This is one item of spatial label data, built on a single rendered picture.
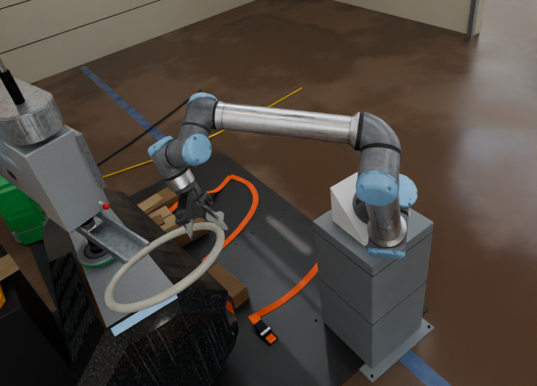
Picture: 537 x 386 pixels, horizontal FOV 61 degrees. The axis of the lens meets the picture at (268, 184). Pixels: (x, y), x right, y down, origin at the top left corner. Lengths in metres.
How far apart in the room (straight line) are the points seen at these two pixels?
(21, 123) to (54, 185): 0.30
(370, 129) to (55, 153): 1.25
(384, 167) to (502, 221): 2.31
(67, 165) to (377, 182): 1.29
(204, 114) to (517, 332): 2.19
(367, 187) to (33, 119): 1.24
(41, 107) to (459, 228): 2.69
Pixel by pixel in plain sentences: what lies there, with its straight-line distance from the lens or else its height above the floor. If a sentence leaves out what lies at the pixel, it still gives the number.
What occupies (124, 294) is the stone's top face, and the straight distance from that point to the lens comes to 2.23.
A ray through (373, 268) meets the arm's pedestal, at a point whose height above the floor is 0.84.
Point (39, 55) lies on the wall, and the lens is 7.14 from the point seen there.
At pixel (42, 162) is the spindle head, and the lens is 1.99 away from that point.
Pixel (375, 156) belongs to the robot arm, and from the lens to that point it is 1.31.
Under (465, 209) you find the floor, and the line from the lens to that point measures 3.59.
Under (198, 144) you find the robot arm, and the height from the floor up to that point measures 1.66.
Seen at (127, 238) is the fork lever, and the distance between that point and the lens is 2.08.
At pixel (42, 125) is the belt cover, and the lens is 1.92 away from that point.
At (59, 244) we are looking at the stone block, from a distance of 2.78.
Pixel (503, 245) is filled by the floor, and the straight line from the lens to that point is 3.39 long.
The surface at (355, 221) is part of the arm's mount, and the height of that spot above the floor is 0.94.
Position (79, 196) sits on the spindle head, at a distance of 2.12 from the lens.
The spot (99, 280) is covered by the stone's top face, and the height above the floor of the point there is 0.81.
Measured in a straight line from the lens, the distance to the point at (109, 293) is 1.78.
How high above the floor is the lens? 2.39
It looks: 39 degrees down
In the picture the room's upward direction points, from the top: 10 degrees counter-clockwise
